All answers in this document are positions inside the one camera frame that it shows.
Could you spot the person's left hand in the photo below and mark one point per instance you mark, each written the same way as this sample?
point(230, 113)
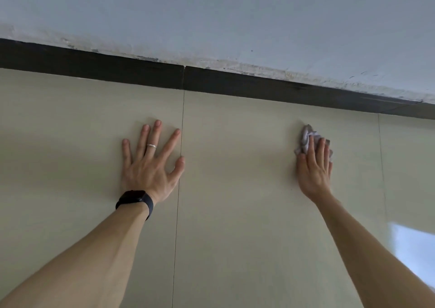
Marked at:
point(146, 175)

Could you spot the person's right hand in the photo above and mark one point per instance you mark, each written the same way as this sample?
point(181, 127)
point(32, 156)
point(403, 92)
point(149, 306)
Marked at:
point(314, 177)

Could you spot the person's right little finger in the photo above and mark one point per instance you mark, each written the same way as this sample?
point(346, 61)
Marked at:
point(330, 170)

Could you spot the person's left little finger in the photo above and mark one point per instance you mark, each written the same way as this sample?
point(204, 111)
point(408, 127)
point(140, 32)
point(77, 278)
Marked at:
point(126, 151)

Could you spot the person's right thumb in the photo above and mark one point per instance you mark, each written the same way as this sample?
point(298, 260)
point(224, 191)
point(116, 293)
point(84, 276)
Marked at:
point(300, 166)

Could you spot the person's left thumb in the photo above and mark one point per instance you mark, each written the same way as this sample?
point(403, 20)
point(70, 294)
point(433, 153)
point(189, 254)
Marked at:
point(177, 168)

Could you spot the person's left middle finger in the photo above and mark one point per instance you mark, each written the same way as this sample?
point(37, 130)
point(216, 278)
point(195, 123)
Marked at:
point(154, 138)

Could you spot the person's right middle finger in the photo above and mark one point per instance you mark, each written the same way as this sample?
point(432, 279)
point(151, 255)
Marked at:
point(320, 151)

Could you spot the grey cleaning cloth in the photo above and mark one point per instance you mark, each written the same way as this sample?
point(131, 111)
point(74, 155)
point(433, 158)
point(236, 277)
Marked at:
point(307, 138)

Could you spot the person's left forearm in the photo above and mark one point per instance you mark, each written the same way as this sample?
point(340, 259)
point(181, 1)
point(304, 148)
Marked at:
point(81, 260)

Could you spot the person's right forearm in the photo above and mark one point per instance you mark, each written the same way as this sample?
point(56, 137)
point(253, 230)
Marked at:
point(367, 253)

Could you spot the black wrist watch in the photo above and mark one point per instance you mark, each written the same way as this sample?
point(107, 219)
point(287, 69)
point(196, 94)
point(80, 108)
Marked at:
point(136, 198)

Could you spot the dark wall trim strip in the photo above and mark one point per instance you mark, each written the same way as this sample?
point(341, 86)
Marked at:
point(238, 82)

